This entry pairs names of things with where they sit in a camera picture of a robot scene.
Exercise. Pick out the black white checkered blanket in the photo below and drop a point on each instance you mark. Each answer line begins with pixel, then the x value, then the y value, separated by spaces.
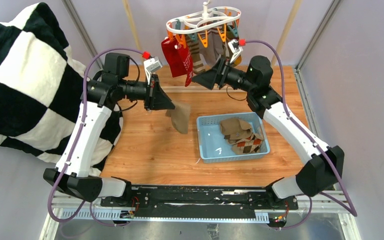
pixel 41 84

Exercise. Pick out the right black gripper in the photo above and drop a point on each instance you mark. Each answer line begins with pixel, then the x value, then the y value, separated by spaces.
pixel 217 76

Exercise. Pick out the white round clip hanger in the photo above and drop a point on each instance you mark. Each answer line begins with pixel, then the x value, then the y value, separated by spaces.
pixel 218 18

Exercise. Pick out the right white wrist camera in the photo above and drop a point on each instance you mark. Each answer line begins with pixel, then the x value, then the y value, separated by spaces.
pixel 236 49

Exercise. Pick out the green striped sock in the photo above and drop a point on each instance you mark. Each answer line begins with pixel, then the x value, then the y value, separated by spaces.
pixel 232 34

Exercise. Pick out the brown striped sock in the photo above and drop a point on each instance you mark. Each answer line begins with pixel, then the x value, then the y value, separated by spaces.
pixel 198 65

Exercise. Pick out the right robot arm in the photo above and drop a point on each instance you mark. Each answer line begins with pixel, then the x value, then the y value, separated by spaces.
pixel 322 164

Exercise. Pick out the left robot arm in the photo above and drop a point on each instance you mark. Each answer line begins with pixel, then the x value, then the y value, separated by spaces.
pixel 71 175

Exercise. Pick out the light blue plastic basket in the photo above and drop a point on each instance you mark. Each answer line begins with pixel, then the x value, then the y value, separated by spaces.
pixel 214 148

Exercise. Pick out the teal clothes peg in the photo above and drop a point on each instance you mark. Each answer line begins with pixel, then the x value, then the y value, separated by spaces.
pixel 193 37

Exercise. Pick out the argyle beige orange sock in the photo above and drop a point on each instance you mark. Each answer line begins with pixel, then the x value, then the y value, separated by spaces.
pixel 255 137

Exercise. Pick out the red patterned sock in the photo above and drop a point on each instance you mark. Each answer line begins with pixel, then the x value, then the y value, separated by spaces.
pixel 188 65

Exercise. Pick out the yellow clothes peg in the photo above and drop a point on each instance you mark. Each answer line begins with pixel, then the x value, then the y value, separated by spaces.
pixel 203 37

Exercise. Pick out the tan brown sock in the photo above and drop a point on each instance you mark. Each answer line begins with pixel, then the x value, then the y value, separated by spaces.
pixel 179 116
pixel 235 128

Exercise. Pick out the orange clothes peg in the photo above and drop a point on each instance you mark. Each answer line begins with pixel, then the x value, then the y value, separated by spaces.
pixel 180 38

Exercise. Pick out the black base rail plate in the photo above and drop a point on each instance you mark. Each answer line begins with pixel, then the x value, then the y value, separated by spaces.
pixel 190 202

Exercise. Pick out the grey sock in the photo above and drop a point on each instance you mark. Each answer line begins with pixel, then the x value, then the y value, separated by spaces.
pixel 214 49

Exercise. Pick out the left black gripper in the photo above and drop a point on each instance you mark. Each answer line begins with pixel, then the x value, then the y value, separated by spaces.
pixel 155 98

